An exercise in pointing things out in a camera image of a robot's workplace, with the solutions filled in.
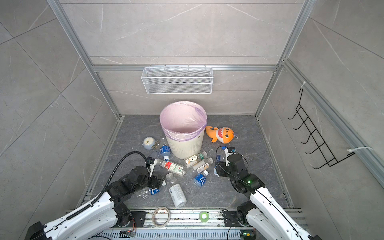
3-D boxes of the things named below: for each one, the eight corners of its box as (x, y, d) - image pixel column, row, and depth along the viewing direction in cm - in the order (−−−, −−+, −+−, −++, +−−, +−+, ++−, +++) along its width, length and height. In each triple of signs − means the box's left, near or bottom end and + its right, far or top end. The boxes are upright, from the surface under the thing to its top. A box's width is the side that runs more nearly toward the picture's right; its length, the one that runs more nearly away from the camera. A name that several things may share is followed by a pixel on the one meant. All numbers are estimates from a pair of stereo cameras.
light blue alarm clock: (143, 149, 101) (141, 146, 98) (145, 140, 106) (144, 136, 103) (154, 149, 101) (153, 146, 98) (156, 140, 106) (155, 136, 103)
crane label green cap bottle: (187, 166, 91) (187, 164, 88) (185, 162, 93) (184, 159, 90) (207, 157, 96) (208, 154, 93) (205, 153, 98) (205, 150, 95)
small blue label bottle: (191, 195, 83) (191, 192, 78) (185, 187, 86) (184, 183, 81) (211, 179, 89) (211, 175, 84) (204, 171, 92) (205, 167, 87)
